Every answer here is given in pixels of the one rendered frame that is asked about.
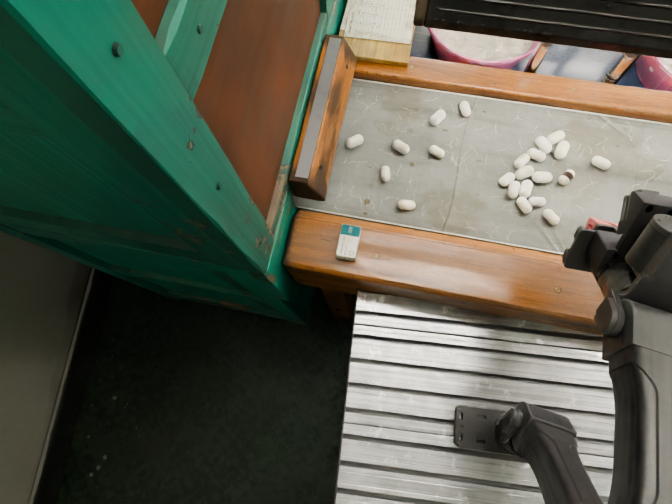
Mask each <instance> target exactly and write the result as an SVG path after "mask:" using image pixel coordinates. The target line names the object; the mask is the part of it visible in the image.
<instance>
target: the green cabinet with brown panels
mask: <svg viewBox="0 0 672 504"><path fill-rule="evenodd" d="M334 2H335V0H0V222H1V223H6V224H12V225H17V226H22V227H27V228H32V229H37V230H42V231H48V232H53V233H58V234H63V235H68V236H73V237H78V238H84V239H89V240H94V241H99V242H104V243H109V244H115V245H120V246H125V247H130V248H135V249H140V250H145V251H151V252H156V253H161V254H166V255H171V256H176V257H181V258H187V259H192V260H197V261H202V262H207V263H212V264H219V265H224V266H229V267H234V268H240V269H245V270H246V271H248V272H250V273H255V274H260V275H266V271H267V267H268V263H269V259H270V255H271V251H272V247H273V243H274V236H275V232H276V229H277V225H278V222H279V219H280V215H281V211H282V207H283V203H284V199H285V195H286V191H287V187H288V183H289V181H288V180H289V176H290V172H291V169H292V165H293V161H294V157H295V153H296V149H297V145H298V141H299V137H300V133H301V129H302V125H303V121H304V117H305V113H306V109H307V105H308V101H309V97H310V94H311V90H312V86H313V82H314V78H315V74H316V70H317V66H318V62H319V58H320V54H321V50H322V46H323V42H324V38H325V35H326V31H327V27H328V26H329V22H330V18H331V14H332V10H333V6H334Z"/></svg>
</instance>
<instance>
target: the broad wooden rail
mask: <svg viewBox="0 0 672 504"><path fill-rule="evenodd" d="M342 224H348V225H354V226H359V227H361V235H360V240H359V245H358V250H357V255H356V260H355V261H349V260H344V259H339V258H336V255H335V254H336V250H337V245H338V240H339V236H340V231H341V226H342ZM562 256H563V255H558V254H553V253H547V252H541V251H536V250H530V249H524V248H519V247H513V246H508V245H502V244H496V243H491V242H485V241H479V240H474V239H468V238H462V237H457V236H451V235H445V234H440V233H434V232H428V231H423V230H417V229H411V228H406V227H400V226H395V225H389V224H383V223H378V222H372V221H366V220H361V219H355V218H349V217H344V216H338V215H332V214H327V213H321V212H315V211H310V210H304V209H299V210H298V211H297V212H296V214H295V215H294V217H293V218H292V222H291V226H290V231H289V235H288V239H287V243H286V247H285V251H284V255H283V259H282V263H283V265H284V266H285V267H286V269H287V270H288V272H289V273H290V275H291V276H292V277H293V279H294V280H295V282H296V283H297V284H302V285H307V286H312V287H318V288H323V289H328V290H333V291H338V292H343V293H348V294H353V295H356V291H357V288H358V290H362V291H367V292H372V293H377V294H385V295H394V296H401V297H406V298H411V299H416V300H421V301H427V302H432V303H437V304H442V305H447V306H452V307H458V308H463V309H468V310H473V311H478V312H483V313H489V314H494V315H499V316H504V317H509V318H515V319H520V320H525V321H530V322H535V323H540V324H546V325H551V326H556V327H561V328H566V329H572V330H577V331H582V332H587V333H592V334H597V335H603V334H602V333H600V332H599V331H598V330H597V327H596V324H595V320H594V316H595V314H596V309H597V308H598V307H599V305H600V304H601V302H602V301H603V300H604V296H603V294H602V292H601V290H600V288H599V286H598V284H597V282H596V280H595V277H594V275H593V273H590V272H585V271H579V270H574V269H568V268H565V267H564V264H563V262H562Z"/></svg>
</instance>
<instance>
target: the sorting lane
mask: <svg viewBox="0 0 672 504"><path fill-rule="evenodd" d="M462 101H467V102H468V103H469V106H470V109H471V114H470V115H469V116H467V117H464V116H463V115H462V113H461V110H460V107H459V105H460V103H461V102H462ZM438 110H444V111H445V113H446V116H445V118H444V119H443V120H442V121H441V122H440V123H439V124H438V125H436V126H433V125H431V124H430V122H429V120H430V117H431V116H432V115H434V114H435V113H436V112H437V111H438ZM559 130H560V131H563V132H564V133H565V138H564V139H563V140H562V141H567V142H569V144H570V148H569V150H568V152H567V154H566V156H565V158H563V159H557V158H555V156H554V152H555V150H556V148H557V145H558V143H559V142H558V143H556V144H553V145H552V150H551V151H550V152H549V153H547V154H546V158H545V160H544V161H542V162H538V161H536V160H534V159H531V158H530V160H529V161H528V162H527V163H526V164H525V165H524V166H527V165H530V166H532V167H533V168H534V172H537V171H541V172H549V173H551V174H552V176H553V178H552V180H551V181H550V182H548V183H536V182H534V181H533V180H532V175H531V176H529V177H526V178H524V179H523V180H518V179H516V178H515V179H514V181H518V182H519V183H520V187H521V184H522V182H523V181H525V180H530V181H532V183H533V187H532V190H531V193H530V196H529V197H527V198H526V199H527V200H529V198H531V197H543V198H545V199H546V204H545V205H544V206H542V207H535V206H532V211H531V212H530V213H527V214H526V213H523V212H522V211H521V210H520V208H519V207H518V205H517V203H516V201H517V199H518V198H519V197H520V195H519V193H518V195H517V197H516V198H513V199H512V198H509V197H508V196H507V191H508V188H509V185H510V184H508V185H507V186H505V187H502V186H500V185H499V183H498V180H499V179H500V178H501V177H502V176H504V175H505V174H506V173H509V172H511V173H513V174H514V175H515V172H516V171H517V170H518V169H517V168H515V167H514V161H515V160H516V159H517V158H518V157H519V156H520V155H521V154H524V153H525V154H527V151H528V150H529V149H531V148H535V149H537V150H539V151H540V149H539V148H538V147H537V146H536V145H535V139H536V138H537V137H539V136H544V137H545V138H547V136H548V135H550V134H552V133H554V132H556V131H559ZM357 134H360V135H362V136H363V139H364V141H363V143H362V144H361V145H359V146H356V147H354V148H351V149H350V148H348V147H347V146H346V144H345V142H346V140H347V139H348V138H350V137H352V136H355V135H357ZM395 140H400V141H402V142H404V143H406V144H407V145H408V146H409V152H408V153H407V154H402V153H400V152H399V151H397V150H395V149H394V148H393V147H392V143H393V141H395ZM432 145H436V146H437V147H439V148H440V149H442V150H444V153H445V154H444V156H443V157H442V158H437V157H436V156H434V155H432V154H431V153H430V152H429V148H430V147H431V146H432ZM595 156H601V157H603V158H605V159H607V160H609V161H610V162H611V166H610V168H609V169H606V170H602V169H600V168H598V167H596V166H594V165H593V164H592V162H591V161H592V158H593V157H595ZM383 166H388V167H389V168H390V179H389V181H387V182H384V181H382V180H381V168H382V167H383ZM524 166H523V167H524ZM523 167H522V168H523ZM566 170H573V171H574V172H575V176H574V178H573V179H572V180H571V181H570V182H569V183H568V184H567V185H561V184H560V183H559V182H558V179H559V177H560V176H561V175H562V174H563V173H564V172H565V171H566ZM639 189H645V190H651V191H657V192H660V193H659V195H663V196H669V197H671V198H672V124H669V123H662V122H655V121H648V120H641V119H634V118H627V117H620V116H613V115H606V114H599V113H592V112H585V111H578V110H572V109H565V108H558V107H551V106H544V105H537V104H530V103H523V102H516V101H509V100H502V99H495V98H488V97H481V96H474V95H467V94H460V93H453V92H446V91H439V90H432V89H425V88H418V87H411V86H404V85H397V84H390V83H383V82H377V81H370V80H363V79H356V78H353V81H352V85H351V90H350V94H349V98H348V102H347V107H346V111H345V115H344V119H343V123H342V127H341V130H340V133H339V139H338V143H337V147H336V152H335V156H334V161H333V165H332V170H331V175H330V179H329V183H328V189H327V194H326V199H325V201H318V200H312V199H306V198H299V203H298V207H297V208H298V210H299V209H304V210H310V211H315V212H321V213H327V214H332V215H338V216H344V217H349V218H355V219H361V220H366V221H372V222H378V223H383V224H389V225H395V226H400V227H406V228H411V229H417V230H423V231H428V232H434V233H440V234H445V235H451V236H457V237H462V238H468V239H474V240H479V241H485V242H491V243H496V244H502V245H508V246H513V247H519V248H524V249H530V250H536V251H541V252H547V253H553V254H558V255H563V253H564V251H565V249H566V248H568V249H569V248H570V247H571V245H572V243H573V241H574V237H573V236H574V234H575V232H576V230H577V228H578V227H579V226H583V228H586V223H587V221H588V219H589V217H594V218H598V219H601V220H605V221H608V222H612V223H616V224H618V223H619V221H620V216H621V210H622V205H623V199H624V196H626V195H628V194H630V193H631V192H632V191H636V190H639ZM400 200H412V201H414V202H415V204H416V206H415V208H414V209H413V210H401V209H399V207H398V202H399V201H400ZM546 209H551V210H552V211H553V212H554V213H555V214H556V215H557V216H558V217H559V219H560V221H559V223H558V224H556V225H551V224H550V223H549V222H548V221H547V220H546V219H545V218H544V217H543V211H544V210H546Z"/></svg>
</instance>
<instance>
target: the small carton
mask: <svg viewBox="0 0 672 504"><path fill-rule="evenodd" d="M360 235H361V227H359V226H354V225H348V224H342V226H341V231H340V236H339V240H338V245H337V250H336V254H335V255H336V258H339V259H344V260H349V261H355V260H356V255H357V250H358V245H359V240H360Z"/></svg>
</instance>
